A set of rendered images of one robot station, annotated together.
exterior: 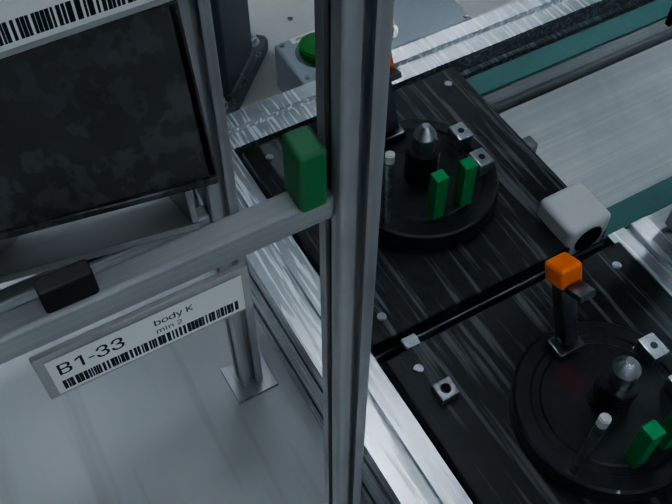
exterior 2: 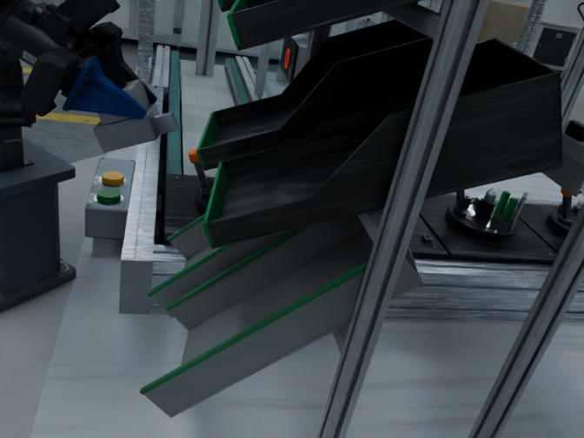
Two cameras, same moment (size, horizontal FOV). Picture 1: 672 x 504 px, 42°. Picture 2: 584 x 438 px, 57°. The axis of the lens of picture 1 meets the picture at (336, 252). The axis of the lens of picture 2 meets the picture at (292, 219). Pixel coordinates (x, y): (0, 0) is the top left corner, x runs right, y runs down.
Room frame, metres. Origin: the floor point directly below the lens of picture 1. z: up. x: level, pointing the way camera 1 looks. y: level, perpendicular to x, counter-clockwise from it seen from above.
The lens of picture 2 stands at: (0.21, 0.73, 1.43)
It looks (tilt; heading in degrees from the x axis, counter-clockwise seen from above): 28 degrees down; 284
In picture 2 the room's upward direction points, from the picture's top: 12 degrees clockwise
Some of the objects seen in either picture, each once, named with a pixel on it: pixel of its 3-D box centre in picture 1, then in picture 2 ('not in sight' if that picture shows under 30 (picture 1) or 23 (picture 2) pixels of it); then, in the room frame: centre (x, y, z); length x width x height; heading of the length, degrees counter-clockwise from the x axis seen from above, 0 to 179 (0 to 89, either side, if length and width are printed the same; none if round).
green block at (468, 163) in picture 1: (464, 182); not in sight; (0.48, -0.11, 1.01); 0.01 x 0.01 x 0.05; 30
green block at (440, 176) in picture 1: (437, 195); not in sight; (0.47, -0.08, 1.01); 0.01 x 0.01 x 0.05; 30
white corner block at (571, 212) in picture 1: (571, 220); not in sight; (0.47, -0.21, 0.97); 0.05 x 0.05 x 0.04; 30
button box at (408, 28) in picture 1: (374, 51); (112, 195); (0.74, -0.04, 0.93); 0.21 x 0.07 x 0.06; 120
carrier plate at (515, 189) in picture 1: (417, 195); (233, 211); (0.51, -0.07, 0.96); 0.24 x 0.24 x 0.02; 30
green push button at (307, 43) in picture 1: (318, 51); (109, 198); (0.71, 0.02, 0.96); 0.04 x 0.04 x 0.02
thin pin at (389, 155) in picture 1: (387, 189); not in sight; (0.46, -0.04, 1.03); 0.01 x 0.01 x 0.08
